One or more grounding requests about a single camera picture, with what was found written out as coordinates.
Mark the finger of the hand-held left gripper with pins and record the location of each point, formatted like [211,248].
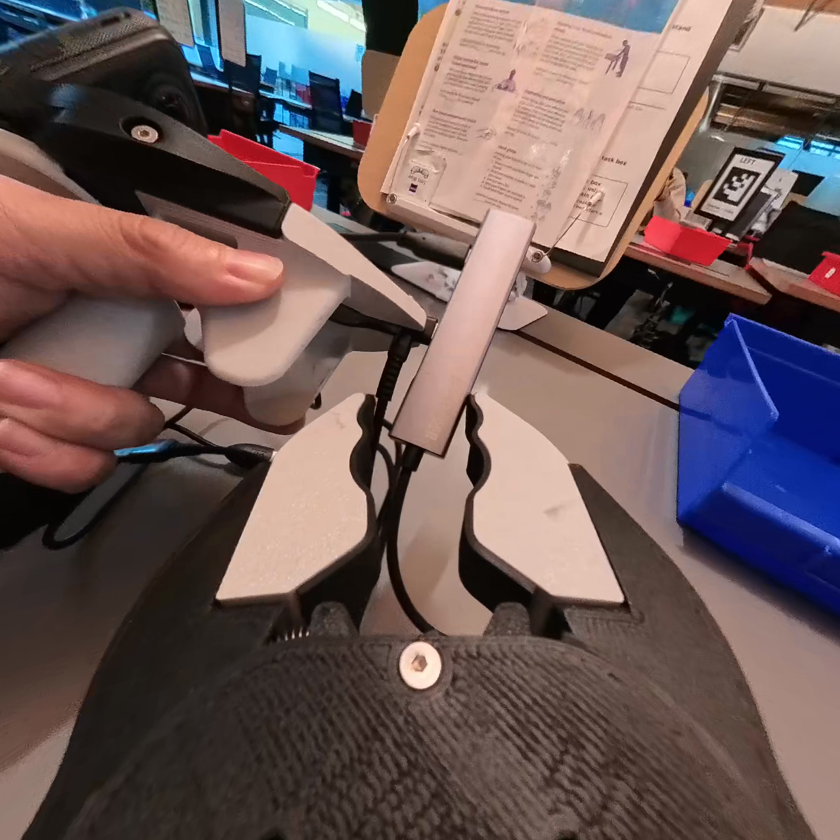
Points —
[367,289]

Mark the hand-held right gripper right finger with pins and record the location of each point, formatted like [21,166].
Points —
[544,518]

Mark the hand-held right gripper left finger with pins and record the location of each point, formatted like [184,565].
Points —
[302,512]

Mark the grey USB hub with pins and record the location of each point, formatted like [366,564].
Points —
[466,328]

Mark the grey desk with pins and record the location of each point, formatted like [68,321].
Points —
[590,407]

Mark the brown wooden desk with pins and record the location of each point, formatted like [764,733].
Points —
[709,275]

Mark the person's left hand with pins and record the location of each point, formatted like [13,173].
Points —
[98,249]

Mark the white instruction board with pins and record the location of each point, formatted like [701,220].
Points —
[232,29]
[176,19]

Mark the black office chair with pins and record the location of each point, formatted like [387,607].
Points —
[325,102]

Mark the blue plastic bin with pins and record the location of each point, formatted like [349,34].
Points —
[754,459]

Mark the blue headed exercise sheet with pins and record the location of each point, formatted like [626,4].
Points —
[525,131]

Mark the black monitor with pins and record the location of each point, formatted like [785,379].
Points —
[390,26]
[800,239]

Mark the small red plastic bin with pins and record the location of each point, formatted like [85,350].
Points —
[827,272]
[682,239]

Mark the black white marker sign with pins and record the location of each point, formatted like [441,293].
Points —
[741,187]

